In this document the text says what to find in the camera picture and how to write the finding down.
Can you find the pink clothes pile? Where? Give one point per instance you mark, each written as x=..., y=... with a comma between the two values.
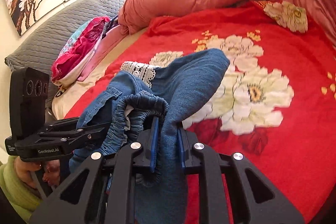
x=83, y=51

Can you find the blue denim pants lace trim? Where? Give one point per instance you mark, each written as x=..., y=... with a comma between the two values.
x=176, y=93

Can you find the grey quilted headboard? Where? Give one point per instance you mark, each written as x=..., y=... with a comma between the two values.
x=40, y=49

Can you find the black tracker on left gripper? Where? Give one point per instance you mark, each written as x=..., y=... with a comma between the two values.
x=28, y=94

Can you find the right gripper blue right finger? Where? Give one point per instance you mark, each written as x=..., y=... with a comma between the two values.
x=181, y=149

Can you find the red floral bed blanket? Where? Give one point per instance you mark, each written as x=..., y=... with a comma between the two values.
x=276, y=102

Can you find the person's left hand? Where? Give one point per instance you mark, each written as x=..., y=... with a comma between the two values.
x=51, y=171

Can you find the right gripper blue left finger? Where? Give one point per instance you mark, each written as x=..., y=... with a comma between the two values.
x=154, y=134

